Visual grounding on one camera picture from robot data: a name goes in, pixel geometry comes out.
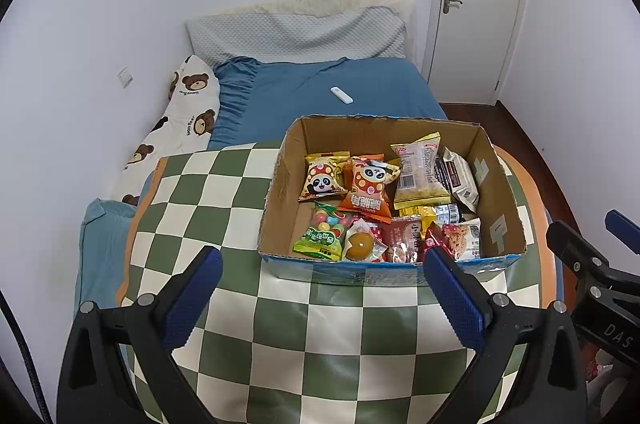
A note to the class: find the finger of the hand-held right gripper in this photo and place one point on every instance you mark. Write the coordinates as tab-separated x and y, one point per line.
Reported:
575	251
625	225

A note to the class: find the blue bed sheet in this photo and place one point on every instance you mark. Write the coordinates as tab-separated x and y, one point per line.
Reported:
300	104

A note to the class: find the white wall socket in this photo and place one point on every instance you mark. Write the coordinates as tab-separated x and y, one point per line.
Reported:
125	77

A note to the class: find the yellow panda snack packet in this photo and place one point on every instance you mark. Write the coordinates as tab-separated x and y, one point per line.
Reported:
322	179

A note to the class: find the beige cracker snack packet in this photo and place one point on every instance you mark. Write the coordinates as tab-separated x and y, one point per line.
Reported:
417	174

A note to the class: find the orange panda snack packet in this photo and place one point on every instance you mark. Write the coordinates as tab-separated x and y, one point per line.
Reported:
367	191

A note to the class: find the white remote control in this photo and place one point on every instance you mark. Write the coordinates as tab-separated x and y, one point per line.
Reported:
341	95

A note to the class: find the silver snack packet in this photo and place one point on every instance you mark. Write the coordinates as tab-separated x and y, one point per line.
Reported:
462	176

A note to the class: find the white door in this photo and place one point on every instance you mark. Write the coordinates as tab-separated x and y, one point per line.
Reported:
480	29

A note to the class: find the grey pillow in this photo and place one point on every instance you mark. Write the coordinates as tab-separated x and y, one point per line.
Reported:
300	34

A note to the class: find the bear print pillow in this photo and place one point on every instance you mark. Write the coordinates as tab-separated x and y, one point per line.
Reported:
170	134

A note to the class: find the light blue cushion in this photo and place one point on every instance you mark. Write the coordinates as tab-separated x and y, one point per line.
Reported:
100	244

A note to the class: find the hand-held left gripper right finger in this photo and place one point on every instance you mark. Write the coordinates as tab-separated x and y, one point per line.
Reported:
455	299

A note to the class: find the green checkered tablecloth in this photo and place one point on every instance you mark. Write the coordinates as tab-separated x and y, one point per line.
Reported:
225	184

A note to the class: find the white fluffy blanket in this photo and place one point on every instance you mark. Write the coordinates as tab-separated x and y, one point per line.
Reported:
325	3

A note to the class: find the green candy ball packet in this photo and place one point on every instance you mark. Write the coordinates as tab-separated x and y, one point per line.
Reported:
320	239

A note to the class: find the cardboard box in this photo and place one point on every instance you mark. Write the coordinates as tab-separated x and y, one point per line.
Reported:
287	189

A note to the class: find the red white cookie packet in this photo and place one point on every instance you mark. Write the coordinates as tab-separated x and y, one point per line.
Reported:
462	239

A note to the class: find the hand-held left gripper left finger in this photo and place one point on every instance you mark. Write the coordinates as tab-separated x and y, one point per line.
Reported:
195	299

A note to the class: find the plain yellow snack packet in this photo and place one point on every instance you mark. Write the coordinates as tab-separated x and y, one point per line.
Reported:
425	211

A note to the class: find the dark red snack packet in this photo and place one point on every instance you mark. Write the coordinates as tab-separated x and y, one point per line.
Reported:
402	236

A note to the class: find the clear pastry packet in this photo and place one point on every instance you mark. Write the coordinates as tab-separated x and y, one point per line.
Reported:
360	245

